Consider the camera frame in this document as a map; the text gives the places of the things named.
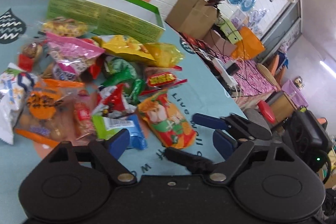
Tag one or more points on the yellow corn snack bag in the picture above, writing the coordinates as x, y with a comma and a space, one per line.
66, 27

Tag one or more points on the orange label pastry bag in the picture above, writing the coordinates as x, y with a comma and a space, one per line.
47, 116

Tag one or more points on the white blue snack bag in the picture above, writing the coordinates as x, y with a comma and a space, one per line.
15, 85

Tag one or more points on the white power strip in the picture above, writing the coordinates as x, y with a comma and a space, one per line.
220, 67

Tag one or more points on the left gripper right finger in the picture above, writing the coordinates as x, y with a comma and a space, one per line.
236, 155

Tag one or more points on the red yellow label packet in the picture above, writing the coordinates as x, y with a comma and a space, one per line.
157, 78

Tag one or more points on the blue green wafer packet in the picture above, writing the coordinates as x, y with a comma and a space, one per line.
108, 127

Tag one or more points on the yellow chips bag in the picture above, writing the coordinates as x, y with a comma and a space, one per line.
124, 47

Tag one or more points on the small red candy packet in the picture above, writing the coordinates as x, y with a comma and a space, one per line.
30, 55

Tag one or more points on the green cardboard box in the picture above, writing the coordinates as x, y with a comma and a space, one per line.
135, 18

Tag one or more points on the orange fruit jelly packet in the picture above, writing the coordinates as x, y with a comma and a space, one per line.
166, 121

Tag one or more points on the red label pastry packet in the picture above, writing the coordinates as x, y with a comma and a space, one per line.
82, 115

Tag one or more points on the brown cardboard box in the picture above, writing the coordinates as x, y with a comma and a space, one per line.
192, 17

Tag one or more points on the pink snack bag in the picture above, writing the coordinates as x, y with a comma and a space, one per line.
72, 56

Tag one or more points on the red white snack packet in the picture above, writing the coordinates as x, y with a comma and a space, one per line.
111, 103

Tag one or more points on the green snack packet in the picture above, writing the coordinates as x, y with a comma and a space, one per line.
119, 71

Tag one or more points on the yellow clear candy bag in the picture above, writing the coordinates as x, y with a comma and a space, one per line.
165, 55

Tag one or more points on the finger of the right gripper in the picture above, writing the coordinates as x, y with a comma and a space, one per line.
236, 126

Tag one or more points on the light green small box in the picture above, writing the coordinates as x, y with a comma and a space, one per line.
230, 31

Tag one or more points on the orange plastic bag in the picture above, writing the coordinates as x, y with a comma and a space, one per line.
249, 47

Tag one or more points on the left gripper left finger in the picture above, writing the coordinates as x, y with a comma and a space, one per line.
106, 154

